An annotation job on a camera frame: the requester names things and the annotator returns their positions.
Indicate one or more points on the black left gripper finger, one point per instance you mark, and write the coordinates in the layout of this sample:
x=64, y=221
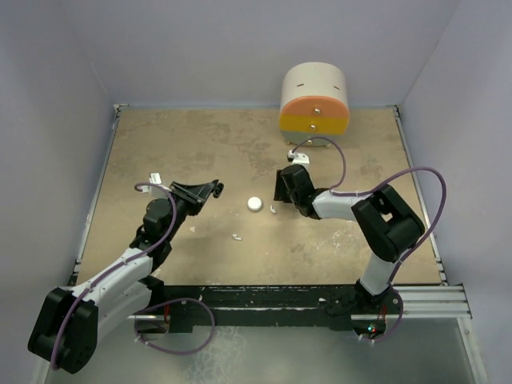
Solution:
x=188, y=191
x=206, y=192

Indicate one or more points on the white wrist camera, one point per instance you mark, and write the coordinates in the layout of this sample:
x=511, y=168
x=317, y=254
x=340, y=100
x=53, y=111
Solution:
x=298, y=158
x=155, y=179

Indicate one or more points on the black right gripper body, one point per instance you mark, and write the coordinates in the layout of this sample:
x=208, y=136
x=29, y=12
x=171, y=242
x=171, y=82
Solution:
x=290, y=197

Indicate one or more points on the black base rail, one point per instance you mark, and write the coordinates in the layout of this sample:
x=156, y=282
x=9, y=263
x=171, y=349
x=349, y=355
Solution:
x=335, y=307

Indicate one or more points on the white round drawer cabinet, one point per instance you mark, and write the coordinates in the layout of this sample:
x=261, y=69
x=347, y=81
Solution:
x=313, y=102

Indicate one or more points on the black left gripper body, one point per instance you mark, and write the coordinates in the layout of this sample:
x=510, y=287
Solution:
x=183, y=206

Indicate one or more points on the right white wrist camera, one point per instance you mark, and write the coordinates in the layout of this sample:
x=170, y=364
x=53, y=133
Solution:
x=298, y=158

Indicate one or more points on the black round earbud case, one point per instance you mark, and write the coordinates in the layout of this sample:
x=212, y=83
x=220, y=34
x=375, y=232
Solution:
x=217, y=191

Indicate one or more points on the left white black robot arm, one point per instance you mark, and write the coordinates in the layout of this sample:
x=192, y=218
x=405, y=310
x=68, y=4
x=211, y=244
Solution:
x=74, y=319

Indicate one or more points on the aluminium frame rail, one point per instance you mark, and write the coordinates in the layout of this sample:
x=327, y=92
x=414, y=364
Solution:
x=435, y=301

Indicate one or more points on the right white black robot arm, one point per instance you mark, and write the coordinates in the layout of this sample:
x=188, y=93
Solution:
x=388, y=224

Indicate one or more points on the white round earbud case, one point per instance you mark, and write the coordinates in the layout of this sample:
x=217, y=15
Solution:
x=254, y=204

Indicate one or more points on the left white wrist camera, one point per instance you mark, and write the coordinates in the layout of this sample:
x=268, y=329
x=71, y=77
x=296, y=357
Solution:
x=155, y=179

